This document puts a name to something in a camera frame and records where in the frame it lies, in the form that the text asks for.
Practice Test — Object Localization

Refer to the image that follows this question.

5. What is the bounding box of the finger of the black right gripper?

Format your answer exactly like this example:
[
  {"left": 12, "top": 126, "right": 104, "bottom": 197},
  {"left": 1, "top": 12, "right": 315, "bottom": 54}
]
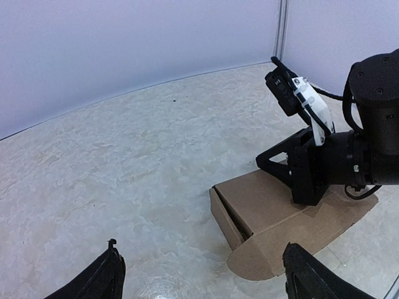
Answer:
[
  {"left": 256, "top": 127, "right": 313, "bottom": 165},
  {"left": 256, "top": 160, "right": 294, "bottom": 189}
]

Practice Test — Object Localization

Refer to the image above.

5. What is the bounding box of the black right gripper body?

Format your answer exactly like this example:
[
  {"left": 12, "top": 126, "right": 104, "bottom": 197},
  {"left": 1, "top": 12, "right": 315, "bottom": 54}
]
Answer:
[{"left": 288, "top": 50, "right": 398, "bottom": 206}]

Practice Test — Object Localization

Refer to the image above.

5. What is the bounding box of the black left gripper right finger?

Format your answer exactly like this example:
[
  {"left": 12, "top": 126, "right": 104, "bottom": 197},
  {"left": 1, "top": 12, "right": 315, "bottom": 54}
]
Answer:
[{"left": 282, "top": 243, "right": 371, "bottom": 299}]

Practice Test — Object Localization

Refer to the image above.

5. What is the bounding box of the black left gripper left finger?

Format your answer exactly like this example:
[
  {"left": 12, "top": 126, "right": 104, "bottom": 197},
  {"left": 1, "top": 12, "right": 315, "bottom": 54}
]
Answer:
[{"left": 47, "top": 239, "right": 126, "bottom": 298}]

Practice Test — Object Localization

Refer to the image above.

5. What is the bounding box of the brown cardboard box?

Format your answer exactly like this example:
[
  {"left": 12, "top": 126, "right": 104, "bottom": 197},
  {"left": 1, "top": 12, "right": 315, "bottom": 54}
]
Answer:
[{"left": 209, "top": 170, "right": 378, "bottom": 281}]

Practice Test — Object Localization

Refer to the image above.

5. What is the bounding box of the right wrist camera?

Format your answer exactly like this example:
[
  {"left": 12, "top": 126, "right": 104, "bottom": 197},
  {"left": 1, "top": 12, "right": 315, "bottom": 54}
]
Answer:
[{"left": 265, "top": 66, "right": 335, "bottom": 146}]

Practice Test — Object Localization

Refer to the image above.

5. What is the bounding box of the right aluminium frame post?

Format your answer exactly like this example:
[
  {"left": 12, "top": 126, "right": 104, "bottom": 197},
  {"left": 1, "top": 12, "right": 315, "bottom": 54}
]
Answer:
[{"left": 273, "top": 0, "right": 289, "bottom": 60}]

